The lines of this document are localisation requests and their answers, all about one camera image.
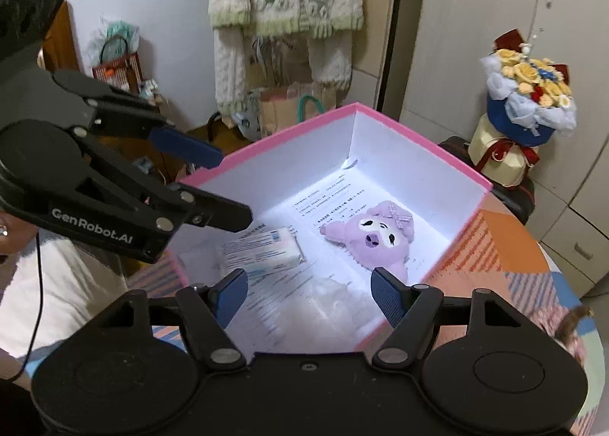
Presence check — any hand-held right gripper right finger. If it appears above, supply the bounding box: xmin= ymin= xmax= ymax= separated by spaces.
xmin=370 ymin=267 xmax=540 ymax=367

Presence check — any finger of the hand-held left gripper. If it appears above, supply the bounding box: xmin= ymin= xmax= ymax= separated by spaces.
xmin=51 ymin=69 xmax=225 ymax=170
xmin=83 ymin=134 xmax=254 ymax=239

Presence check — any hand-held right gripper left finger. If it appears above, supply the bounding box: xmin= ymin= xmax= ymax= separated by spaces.
xmin=95 ymin=268 xmax=249 ymax=366

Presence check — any pink cardboard box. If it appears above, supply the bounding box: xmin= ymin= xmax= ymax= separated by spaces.
xmin=169 ymin=102 xmax=494 ymax=354

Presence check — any white tissue packet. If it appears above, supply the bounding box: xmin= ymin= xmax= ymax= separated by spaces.
xmin=218 ymin=225 xmax=306 ymax=276

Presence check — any clear plastic bag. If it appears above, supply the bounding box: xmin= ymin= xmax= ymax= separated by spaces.
xmin=290 ymin=276 xmax=378 ymax=323

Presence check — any purple plush toy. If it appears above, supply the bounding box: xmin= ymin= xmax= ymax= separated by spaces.
xmin=320 ymin=202 xmax=415 ymax=284

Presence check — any printed paper sheet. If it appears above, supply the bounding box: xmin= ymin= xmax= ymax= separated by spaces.
xmin=223 ymin=168 xmax=429 ymax=352

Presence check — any brown wooden cabinet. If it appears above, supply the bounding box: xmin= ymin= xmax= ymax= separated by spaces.
xmin=39 ymin=12 xmax=81 ymax=79

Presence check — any colourful patterned table mat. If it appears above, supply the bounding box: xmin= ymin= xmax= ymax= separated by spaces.
xmin=128 ymin=195 xmax=608 ymax=436

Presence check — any white and green plastic bag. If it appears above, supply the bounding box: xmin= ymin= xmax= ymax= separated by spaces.
xmin=88 ymin=14 xmax=142 ymax=66

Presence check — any person's white fleece clothing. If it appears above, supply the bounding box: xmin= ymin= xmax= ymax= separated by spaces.
xmin=0 ymin=229 xmax=130 ymax=372

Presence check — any cream knit garment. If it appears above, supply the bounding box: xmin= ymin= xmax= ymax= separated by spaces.
xmin=213 ymin=29 xmax=354 ymax=119

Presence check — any flower bouquet blue wrap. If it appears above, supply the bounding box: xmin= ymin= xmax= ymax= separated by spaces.
xmin=469 ymin=28 xmax=579 ymax=188

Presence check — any brown paper bag teal handle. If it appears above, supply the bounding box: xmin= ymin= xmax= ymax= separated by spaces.
xmin=257 ymin=84 xmax=340 ymax=138

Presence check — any red wire basket bag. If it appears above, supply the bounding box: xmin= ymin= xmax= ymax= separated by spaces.
xmin=92 ymin=36 xmax=144 ymax=95

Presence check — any thin black cable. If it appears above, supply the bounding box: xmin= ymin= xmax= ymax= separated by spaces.
xmin=5 ymin=230 xmax=46 ymax=382

